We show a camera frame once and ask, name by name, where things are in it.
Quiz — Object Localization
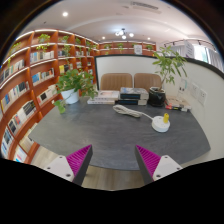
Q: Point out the leafy plant in white pot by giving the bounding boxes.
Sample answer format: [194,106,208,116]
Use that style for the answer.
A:
[53,68,98,114]

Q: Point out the clear bottle with teal strap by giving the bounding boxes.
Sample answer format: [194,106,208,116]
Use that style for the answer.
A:
[178,78,188,101]

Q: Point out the red and black book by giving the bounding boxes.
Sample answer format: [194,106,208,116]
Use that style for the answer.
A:
[165,104,190,113]

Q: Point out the white hanging banner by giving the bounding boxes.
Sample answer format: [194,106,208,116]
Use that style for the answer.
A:
[184,39,196,60]

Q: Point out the white wall socket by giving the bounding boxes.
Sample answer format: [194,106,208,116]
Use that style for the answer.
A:
[191,82,200,100]
[198,87,208,106]

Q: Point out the black track light rail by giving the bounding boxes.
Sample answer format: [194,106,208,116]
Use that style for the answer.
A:
[163,38,215,48]

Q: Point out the white curtains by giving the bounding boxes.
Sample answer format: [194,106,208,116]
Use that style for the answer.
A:
[173,43,224,73]

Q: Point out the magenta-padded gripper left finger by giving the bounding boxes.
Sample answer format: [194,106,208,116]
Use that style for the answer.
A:
[44,144,94,187]

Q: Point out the recessed ceiling lights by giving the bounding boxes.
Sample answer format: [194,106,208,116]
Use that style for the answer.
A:
[61,11,153,42]

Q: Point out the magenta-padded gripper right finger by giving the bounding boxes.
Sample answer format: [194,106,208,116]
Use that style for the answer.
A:
[134,144,184,186]

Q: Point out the ceiling air vent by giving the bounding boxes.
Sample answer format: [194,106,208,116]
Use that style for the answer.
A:
[129,1,162,15]

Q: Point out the tall plant in black pot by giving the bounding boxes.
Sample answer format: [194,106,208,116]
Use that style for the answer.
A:
[147,45,188,108]

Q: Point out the ceiling lamp cluster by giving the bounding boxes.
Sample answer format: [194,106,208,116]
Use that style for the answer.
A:
[114,28,135,41]

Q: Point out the orange bookshelf unit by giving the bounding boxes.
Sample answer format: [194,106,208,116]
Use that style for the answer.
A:
[0,29,157,164]

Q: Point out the round white power strip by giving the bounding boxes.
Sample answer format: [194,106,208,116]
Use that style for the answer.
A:
[151,115,171,134]

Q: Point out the white power cable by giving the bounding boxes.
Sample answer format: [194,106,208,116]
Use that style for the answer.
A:
[112,104,154,122]

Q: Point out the thin white book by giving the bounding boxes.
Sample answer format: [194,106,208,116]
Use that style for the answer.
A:
[86,98,116,106]

